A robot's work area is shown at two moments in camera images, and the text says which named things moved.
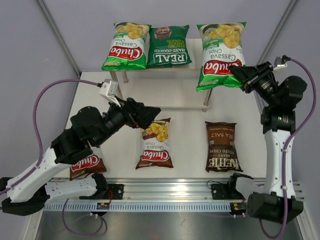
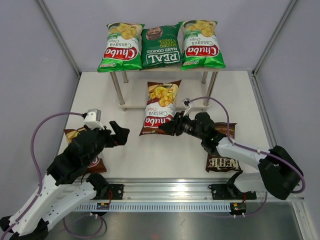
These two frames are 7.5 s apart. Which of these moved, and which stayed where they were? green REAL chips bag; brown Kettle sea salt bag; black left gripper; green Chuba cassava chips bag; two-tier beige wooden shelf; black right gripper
Moved: black right gripper; black left gripper; green REAL chips bag; green Chuba cassava chips bag
Stayed: brown Kettle sea salt bag; two-tier beige wooden shelf
